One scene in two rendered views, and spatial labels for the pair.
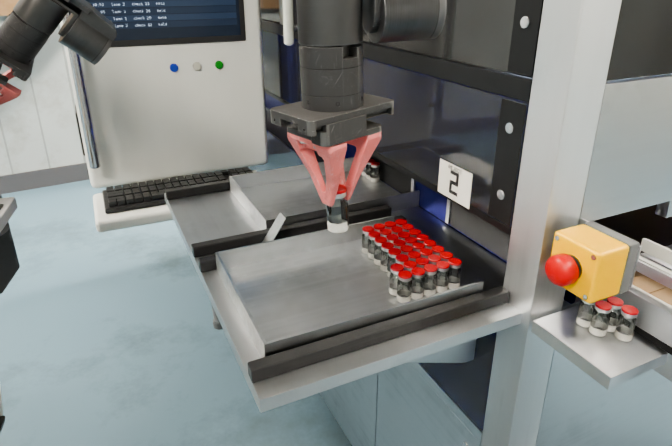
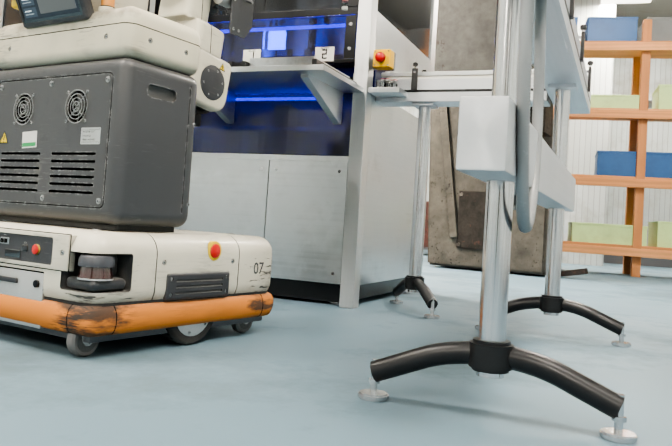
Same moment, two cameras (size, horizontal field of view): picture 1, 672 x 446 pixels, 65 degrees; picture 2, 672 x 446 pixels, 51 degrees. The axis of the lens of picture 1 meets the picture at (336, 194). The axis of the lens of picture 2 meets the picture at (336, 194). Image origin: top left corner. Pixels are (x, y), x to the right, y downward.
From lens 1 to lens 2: 2.37 m
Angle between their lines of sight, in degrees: 48
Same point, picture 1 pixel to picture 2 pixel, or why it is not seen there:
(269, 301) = not seen: hidden behind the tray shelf
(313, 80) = not seen: outside the picture
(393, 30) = not seen: outside the picture
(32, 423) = not seen: outside the picture
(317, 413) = not seen: hidden behind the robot
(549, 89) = (365, 7)
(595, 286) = (390, 60)
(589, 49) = not seen: outside the picture
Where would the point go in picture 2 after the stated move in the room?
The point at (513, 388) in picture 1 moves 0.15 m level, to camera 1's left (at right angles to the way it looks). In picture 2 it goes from (362, 121) to (334, 115)
